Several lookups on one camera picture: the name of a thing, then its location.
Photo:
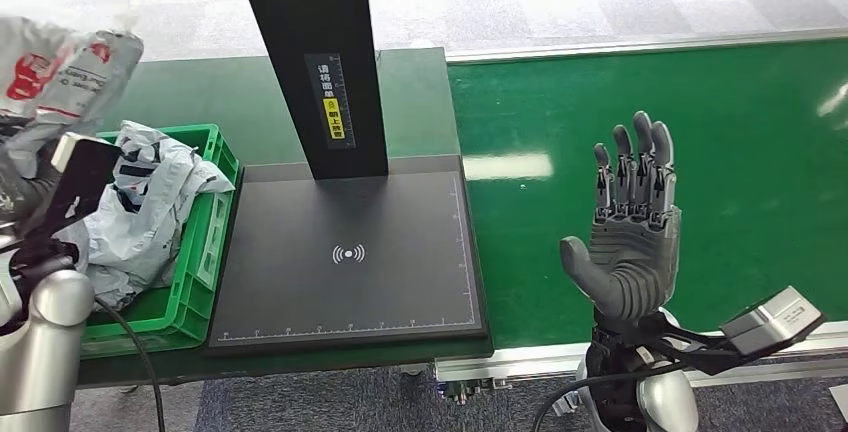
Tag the white mailer bag red print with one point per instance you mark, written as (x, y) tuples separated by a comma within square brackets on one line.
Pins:
[(60, 78)]

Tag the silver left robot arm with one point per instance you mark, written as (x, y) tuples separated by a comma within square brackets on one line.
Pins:
[(46, 349)]

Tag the thin aluminium conveyor rail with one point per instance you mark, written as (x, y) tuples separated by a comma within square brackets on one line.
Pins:
[(629, 45)]

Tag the green conveyor belt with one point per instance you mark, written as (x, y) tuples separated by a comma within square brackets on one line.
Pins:
[(748, 151)]

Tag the black scanner base plate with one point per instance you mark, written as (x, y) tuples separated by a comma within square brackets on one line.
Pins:
[(397, 283)]

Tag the crumpled white mailer bag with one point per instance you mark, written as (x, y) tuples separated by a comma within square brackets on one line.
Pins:
[(146, 217)]

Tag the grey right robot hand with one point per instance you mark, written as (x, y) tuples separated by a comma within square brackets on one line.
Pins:
[(636, 263)]

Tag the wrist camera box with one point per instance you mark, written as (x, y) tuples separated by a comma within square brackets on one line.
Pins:
[(83, 180), (772, 323)]

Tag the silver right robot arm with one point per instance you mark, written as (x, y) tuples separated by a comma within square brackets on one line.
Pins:
[(662, 399)]

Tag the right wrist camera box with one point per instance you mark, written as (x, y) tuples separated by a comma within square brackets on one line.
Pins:
[(772, 323)]

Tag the black scanner column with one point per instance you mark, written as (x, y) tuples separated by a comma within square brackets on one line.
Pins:
[(311, 18)]

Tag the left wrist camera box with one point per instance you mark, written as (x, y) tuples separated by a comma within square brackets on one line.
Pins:
[(83, 180)]

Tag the green plastic crate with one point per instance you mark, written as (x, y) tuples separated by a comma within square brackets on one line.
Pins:
[(192, 296)]

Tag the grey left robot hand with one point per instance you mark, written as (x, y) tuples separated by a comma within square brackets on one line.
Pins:
[(23, 197)]

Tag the black and yellow column label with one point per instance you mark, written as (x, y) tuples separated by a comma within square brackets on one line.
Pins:
[(330, 101)]

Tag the wide aluminium conveyor rail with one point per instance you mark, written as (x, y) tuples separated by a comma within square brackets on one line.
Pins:
[(517, 359)]

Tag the metal clamp under conveyor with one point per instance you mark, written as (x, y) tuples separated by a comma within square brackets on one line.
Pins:
[(563, 406)]

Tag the metal bracket under conveyor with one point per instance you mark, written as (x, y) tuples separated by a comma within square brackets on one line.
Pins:
[(474, 390)]

